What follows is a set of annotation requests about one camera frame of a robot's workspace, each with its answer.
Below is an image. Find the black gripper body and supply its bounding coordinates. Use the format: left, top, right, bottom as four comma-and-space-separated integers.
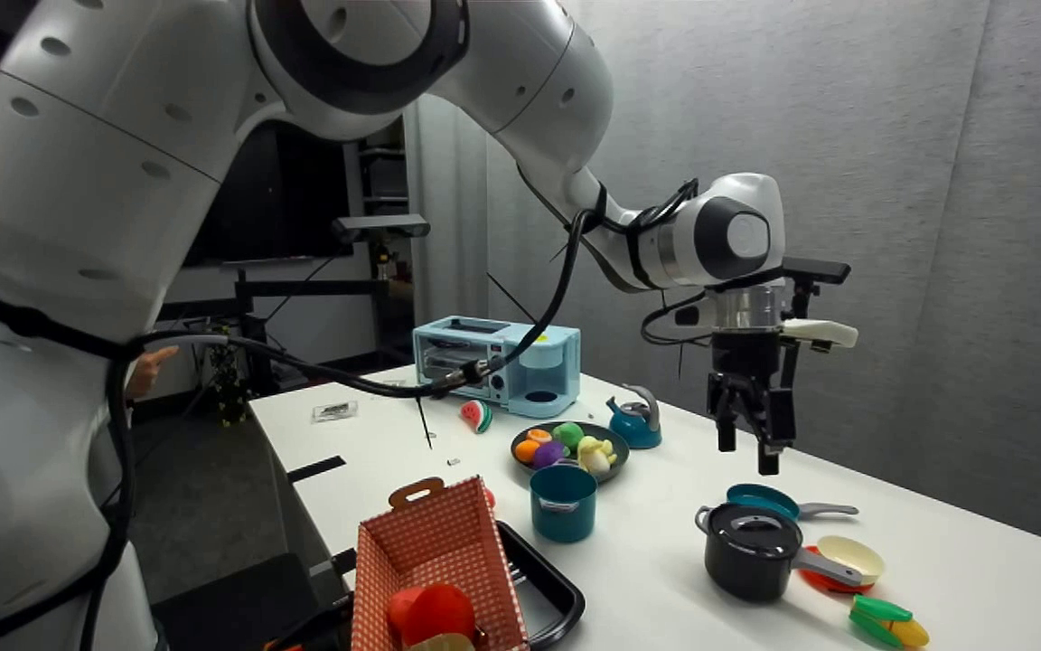
706, 331, 807, 397

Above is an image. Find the glass pot lid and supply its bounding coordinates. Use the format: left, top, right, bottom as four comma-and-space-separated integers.
706, 499, 801, 561

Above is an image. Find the black toy pot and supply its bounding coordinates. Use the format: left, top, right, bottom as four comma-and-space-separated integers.
694, 499, 872, 609

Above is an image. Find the teal toy pot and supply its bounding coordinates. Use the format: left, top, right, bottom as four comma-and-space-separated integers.
528, 463, 601, 548

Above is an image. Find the person bare hand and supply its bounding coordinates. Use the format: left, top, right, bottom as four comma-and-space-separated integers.
120, 344, 182, 403

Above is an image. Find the teal toy kettle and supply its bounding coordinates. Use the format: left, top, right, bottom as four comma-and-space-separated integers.
604, 384, 665, 454

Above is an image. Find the green bowl with fruit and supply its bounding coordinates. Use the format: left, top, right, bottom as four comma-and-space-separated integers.
505, 420, 634, 489

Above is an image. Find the yellow toy banana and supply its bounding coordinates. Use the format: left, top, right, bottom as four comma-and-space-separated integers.
573, 434, 613, 476

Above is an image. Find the cream toy bowl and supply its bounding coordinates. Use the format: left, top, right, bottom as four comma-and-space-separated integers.
808, 532, 888, 589

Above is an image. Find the red toy plate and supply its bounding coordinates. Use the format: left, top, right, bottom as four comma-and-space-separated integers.
796, 563, 882, 599

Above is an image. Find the black baking tray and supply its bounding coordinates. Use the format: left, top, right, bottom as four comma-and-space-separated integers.
264, 519, 589, 651

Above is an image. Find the toy watermelon slice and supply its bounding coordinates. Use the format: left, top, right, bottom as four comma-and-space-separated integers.
460, 397, 496, 438

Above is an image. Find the light blue toy oven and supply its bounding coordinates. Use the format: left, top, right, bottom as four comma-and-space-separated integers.
408, 316, 587, 423

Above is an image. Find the grey curtain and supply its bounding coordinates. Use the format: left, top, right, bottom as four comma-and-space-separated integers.
404, 0, 1041, 557

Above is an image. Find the red checkered basket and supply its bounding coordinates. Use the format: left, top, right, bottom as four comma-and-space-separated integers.
346, 475, 530, 651

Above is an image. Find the red round toy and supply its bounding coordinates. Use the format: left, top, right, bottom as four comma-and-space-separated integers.
384, 581, 481, 651

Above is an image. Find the yellow toy fruit slice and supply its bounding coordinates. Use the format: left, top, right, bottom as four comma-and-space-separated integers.
404, 630, 476, 651

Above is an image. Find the short black bar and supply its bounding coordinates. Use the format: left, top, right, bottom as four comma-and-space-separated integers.
281, 454, 349, 489

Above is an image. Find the black television stand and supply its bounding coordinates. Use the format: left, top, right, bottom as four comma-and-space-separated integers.
164, 268, 417, 405

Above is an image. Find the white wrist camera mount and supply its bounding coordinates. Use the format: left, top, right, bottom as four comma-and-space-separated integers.
771, 255, 864, 358

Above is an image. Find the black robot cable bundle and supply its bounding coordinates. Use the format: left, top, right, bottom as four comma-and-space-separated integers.
0, 179, 706, 651

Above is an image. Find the grey stereo camera on tripod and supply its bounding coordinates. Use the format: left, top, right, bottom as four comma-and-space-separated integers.
331, 212, 432, 356

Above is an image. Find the black wall television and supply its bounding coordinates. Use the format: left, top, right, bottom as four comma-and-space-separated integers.
189, 122, 354, 268

